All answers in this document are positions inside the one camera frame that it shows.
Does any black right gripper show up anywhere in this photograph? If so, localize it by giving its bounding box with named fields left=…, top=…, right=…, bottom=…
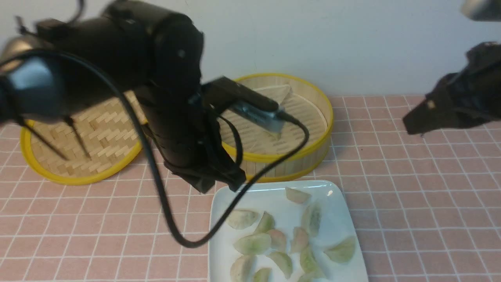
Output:
left=402, top=42, right=501, bottom=135

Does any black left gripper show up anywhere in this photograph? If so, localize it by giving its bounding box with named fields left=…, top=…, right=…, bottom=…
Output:
left=135, top=85, right=246, bottom=194

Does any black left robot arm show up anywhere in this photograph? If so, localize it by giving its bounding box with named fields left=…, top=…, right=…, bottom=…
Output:
left=1, top=0, right=246, bottom=193

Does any dumpling left of plate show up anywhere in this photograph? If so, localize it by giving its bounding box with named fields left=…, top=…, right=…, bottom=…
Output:
left=226, top=209, right=259, bottom=230

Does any dumpling of plate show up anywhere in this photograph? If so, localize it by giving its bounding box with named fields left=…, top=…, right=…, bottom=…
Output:
left=226, top=209, right=259, bottom=230
left=285, top=187, right=311, bottom=204

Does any dumpling top of plate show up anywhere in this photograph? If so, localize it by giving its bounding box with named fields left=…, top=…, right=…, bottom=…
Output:
left=285, top=187, right=311, bottom=204

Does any white square plate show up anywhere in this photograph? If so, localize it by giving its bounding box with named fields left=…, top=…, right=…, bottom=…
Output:
left=208, top=180, right=368, bottom=282

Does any white steamer paper liner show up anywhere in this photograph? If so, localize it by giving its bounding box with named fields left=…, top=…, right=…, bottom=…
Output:
left=222, top=82, right=328, bottom=155

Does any yellow rimmed bamboo steamer basket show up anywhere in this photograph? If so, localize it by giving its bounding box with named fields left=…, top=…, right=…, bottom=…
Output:
left=237, top=73, right=333, bottom=182

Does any yellow rimmed bamboo steamer lid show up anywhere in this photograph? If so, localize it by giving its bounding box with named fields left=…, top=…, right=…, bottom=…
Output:
left=20, top=98, right=142, bottom=186

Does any pink checkered tablecloth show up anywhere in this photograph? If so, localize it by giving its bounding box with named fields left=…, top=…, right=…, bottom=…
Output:
left=0, top=96, right=501, bottom=282

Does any small green dumpling centre-left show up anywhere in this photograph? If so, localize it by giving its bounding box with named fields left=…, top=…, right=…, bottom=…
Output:
left=254, top=211, right=275, bottom=234

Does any large green dumpling left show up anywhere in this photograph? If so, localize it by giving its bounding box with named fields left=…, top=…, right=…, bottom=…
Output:
left=233, top=233, right=272, bottom=255

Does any pinkish dumpling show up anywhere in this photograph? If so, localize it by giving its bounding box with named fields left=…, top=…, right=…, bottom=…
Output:
left=267, top=229, right=287, bottom=252
left=289, top=227, right=309, bottom=254

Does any dumpling bottom left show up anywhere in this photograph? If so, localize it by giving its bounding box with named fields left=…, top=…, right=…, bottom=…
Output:
left=230, top=255, right=256, bottom=282

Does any tall dumpling right centre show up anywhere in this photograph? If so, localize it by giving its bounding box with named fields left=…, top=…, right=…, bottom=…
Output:
left=301, top=201, right=322, bottom=237

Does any pinkish dumpling centre right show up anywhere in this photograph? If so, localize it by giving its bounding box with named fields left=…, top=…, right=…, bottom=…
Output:
left=289, top=227, right=309, bottom=254

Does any dumpling lower centre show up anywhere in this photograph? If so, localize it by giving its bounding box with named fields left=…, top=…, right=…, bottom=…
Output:
left=267, top=251, right=294, bottom=279

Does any small dumpling bottom edge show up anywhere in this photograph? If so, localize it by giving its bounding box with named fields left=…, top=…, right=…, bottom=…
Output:
left=252, top=268, right=272, bottom=282

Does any green dumpling lower right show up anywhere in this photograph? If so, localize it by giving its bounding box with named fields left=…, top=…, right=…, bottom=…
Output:
left=297, top=246, right=326, bottom=282

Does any dumpling far right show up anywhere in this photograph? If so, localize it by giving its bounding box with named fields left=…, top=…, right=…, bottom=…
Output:
left=323, top=235, right=357, bottom=264

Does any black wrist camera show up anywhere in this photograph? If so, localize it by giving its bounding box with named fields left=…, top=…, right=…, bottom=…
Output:
left=200, top=76, right=285, bottom=133

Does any black camera cable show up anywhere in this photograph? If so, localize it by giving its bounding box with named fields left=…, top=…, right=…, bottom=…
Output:
left=0, top=49, right=310, bottom=248

